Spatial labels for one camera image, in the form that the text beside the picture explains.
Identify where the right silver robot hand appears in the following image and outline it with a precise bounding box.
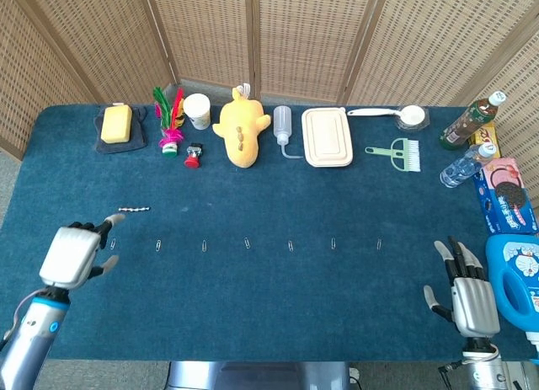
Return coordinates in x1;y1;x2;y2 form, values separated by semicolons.
423;236;502;339

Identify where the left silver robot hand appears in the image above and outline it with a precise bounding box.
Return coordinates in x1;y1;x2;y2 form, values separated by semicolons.
38;212;126;291

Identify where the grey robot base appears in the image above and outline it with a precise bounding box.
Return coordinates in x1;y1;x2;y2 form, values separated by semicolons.
166;360;353;390

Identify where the green white hand brush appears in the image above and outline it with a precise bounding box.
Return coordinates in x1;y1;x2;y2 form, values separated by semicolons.
364;137;422;173

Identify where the blue detergent bottle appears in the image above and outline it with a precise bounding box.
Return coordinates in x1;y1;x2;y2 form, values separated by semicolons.
484;233;539;357

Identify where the blue cookie box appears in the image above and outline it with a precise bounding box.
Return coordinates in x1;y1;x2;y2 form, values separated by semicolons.
472;170;539;234

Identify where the pink box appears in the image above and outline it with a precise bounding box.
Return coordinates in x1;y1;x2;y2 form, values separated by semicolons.
479;157;526;190

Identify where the clear water bottle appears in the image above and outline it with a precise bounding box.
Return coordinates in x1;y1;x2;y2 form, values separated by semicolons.
440;143;498;190

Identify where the yellow sponge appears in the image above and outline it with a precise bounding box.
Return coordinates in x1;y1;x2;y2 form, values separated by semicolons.
99;104;134;145

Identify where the dark grey cloth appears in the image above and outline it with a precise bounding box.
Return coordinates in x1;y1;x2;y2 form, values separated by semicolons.
93;104;149;154

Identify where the colourful feather shuttlecock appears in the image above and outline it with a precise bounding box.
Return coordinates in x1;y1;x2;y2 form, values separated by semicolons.
152;86;186;158

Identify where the red capped small bottle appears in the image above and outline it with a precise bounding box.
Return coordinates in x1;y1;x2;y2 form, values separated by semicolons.
184;142;204;169

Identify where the yellow snack box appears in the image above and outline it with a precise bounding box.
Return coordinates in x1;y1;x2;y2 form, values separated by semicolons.
469;120;500;150

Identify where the green tea bottle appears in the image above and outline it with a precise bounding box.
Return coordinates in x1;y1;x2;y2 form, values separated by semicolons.
439;90;507;151

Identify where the white paper cup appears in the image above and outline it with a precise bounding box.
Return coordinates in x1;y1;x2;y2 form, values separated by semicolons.
182;93;212;131

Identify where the white plastic spoon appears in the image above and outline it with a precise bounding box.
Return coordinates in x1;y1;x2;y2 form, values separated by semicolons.
345;104;425;127

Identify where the blue carpet table cover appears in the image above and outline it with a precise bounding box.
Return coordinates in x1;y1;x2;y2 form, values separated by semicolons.
0;104;539;361

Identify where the yellow plush toy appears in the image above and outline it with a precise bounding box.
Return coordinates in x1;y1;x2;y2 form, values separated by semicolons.
211;83;272;169

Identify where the beige lidded lunch box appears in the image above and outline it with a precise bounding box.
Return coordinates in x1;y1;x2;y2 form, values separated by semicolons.
301;107;354;168

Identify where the translucent squeeze wash bottle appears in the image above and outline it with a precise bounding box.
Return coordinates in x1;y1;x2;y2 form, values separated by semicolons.
273;105;304;160

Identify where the woven wooden folding screen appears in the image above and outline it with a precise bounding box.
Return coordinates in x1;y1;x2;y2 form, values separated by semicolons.
0;0;539;162

